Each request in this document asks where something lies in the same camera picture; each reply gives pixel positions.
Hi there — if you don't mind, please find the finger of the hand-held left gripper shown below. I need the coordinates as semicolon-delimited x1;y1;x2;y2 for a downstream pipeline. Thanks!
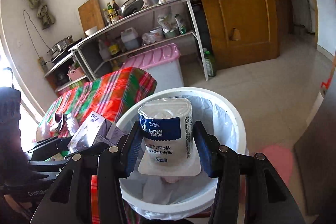
27;136;74;162
27;142;112;175

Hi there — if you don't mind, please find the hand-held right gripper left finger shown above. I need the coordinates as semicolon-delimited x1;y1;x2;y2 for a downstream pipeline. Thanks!
29;120;143;224

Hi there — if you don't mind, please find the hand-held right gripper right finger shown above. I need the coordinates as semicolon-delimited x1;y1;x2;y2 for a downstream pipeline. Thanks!
193;121;306;224

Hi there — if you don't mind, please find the lavender white drink carton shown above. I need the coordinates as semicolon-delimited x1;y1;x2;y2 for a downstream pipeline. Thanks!
68;111;124;153

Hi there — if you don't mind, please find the purple snack wrapper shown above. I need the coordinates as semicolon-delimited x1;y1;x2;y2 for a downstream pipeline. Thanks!
52;113;70;132

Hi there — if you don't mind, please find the white tissue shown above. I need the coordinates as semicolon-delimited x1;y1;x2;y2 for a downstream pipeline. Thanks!
66;113;80;136

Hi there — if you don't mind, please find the white yogurt cup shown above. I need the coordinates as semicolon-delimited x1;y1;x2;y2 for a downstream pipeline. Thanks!
137;98;202;177

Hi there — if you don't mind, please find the white plastic trash bin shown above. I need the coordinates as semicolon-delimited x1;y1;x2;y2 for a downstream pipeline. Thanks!
115;87;250;219

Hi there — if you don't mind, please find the red green plaid tablecloth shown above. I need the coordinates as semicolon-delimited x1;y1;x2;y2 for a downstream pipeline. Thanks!
37;68;158;224

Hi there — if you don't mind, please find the low white shelf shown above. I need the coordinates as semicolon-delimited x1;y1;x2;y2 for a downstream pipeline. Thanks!
43;49;90;93

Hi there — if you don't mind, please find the black appliance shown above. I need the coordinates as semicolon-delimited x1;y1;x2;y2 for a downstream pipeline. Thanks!
54;72;67;84

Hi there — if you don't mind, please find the pink plastic stool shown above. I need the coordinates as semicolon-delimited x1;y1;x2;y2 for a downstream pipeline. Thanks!
262;145;293;188

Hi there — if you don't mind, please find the pink plastic basket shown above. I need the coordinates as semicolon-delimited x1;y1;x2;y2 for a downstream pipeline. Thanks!
67;65;86;81

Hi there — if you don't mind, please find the black induction cooker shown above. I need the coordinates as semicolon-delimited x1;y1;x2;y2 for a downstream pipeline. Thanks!
50;39;84;64

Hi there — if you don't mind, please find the green plastic bottle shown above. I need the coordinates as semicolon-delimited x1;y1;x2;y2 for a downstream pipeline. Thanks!
203;48;217;77

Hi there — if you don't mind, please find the clear plastic bottle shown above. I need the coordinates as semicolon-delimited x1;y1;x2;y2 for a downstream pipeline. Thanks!
98;39;111;61

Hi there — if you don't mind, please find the steel steamer pot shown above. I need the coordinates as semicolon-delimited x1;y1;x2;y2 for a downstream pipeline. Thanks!
47;35;74;55

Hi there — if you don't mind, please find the yellow label oil bottle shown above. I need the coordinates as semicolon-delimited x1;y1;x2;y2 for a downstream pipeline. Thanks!
108;39;120;58

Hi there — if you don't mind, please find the pink lidded storage bin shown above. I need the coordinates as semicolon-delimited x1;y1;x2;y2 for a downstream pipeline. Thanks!
121;43;185;88

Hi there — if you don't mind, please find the silver refrigerator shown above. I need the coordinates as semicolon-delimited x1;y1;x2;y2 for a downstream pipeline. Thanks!
294;56;336;216

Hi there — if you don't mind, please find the white plastic jug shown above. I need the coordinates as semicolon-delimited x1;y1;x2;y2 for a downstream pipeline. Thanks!
120;27;139;51

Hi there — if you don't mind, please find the yellow door ornament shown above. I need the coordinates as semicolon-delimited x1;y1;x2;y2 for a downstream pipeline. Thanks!
228;28;240;41

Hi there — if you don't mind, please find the green bowl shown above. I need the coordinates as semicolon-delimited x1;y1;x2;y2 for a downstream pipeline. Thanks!
163;28;180;39

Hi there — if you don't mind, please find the hanging green cloth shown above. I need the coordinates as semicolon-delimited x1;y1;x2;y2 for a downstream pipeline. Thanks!
25;0;55;30

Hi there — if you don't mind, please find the wooden cutting board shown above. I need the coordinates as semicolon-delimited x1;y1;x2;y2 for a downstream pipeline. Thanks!
78;0;105;35

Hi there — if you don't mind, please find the green white pouch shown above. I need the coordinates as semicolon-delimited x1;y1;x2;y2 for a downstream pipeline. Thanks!
175;13;187;35

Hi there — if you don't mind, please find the yellow label sauce bottle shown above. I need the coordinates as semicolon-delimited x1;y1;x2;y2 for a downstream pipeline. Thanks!
106;2;116;24

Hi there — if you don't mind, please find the tall white shelf rack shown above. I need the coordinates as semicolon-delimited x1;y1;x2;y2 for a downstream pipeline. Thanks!
69;0;209;81

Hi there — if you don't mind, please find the bundle of plastic bags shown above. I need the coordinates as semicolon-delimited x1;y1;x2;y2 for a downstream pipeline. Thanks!
157;10;176;31

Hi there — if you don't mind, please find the dark sauce bottle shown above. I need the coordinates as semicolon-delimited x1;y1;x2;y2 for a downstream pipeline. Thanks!
112;0;120;20

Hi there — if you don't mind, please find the steel frying pan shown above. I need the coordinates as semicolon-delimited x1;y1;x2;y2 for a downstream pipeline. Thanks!
119;0;145;17

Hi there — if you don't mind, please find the wooden door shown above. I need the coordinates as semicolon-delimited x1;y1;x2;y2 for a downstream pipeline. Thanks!
184;0;280;69

